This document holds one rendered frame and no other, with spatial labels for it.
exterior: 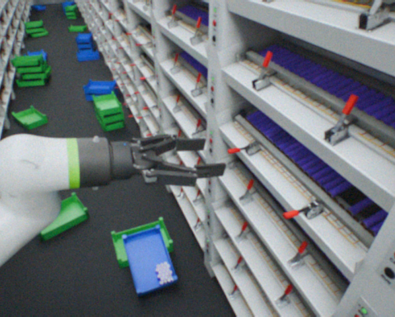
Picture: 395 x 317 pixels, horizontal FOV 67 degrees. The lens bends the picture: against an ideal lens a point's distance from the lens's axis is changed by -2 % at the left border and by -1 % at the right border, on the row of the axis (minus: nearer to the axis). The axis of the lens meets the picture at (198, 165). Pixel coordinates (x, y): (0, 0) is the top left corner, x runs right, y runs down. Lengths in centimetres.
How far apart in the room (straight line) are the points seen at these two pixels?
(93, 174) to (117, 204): 152
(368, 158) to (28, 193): 58
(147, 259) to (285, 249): 92
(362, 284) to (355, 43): 43
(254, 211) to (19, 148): 70
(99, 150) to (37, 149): 10
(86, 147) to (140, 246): 119
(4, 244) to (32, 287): 120
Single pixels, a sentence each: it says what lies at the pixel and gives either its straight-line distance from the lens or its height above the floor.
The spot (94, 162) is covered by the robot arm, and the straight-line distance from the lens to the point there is 55.
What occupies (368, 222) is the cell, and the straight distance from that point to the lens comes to 72.
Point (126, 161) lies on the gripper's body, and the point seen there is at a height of 108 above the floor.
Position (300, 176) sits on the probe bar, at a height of 93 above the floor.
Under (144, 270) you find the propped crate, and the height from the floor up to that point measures 4.
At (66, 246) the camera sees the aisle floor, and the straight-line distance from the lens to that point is 193.
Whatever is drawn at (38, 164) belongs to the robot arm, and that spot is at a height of 112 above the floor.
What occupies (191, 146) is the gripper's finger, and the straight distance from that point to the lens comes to 70.
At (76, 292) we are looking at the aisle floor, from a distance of 173.
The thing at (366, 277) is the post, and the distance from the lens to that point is 66.
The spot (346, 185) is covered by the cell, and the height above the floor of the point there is 95.
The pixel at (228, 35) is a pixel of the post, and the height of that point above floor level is 118.
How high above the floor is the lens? 140
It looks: 37 degrees down
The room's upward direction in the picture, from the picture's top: straight up
